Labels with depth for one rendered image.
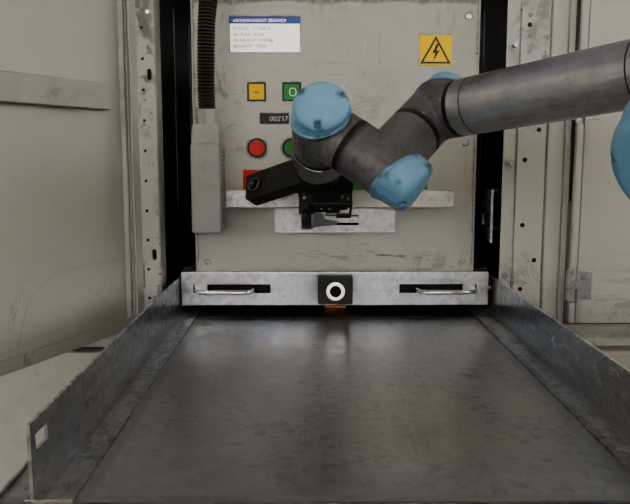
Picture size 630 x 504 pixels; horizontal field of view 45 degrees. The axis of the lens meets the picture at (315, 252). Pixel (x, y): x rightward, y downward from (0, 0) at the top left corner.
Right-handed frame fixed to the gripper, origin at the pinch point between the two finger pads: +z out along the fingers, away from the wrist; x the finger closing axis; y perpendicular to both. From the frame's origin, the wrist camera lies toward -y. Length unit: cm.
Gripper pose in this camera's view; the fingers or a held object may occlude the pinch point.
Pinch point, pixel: (305, 220)
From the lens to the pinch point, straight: 126.6
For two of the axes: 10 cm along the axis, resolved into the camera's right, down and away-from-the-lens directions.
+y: 10.0, 0.0, 0.1
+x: 0.0, -9.3, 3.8
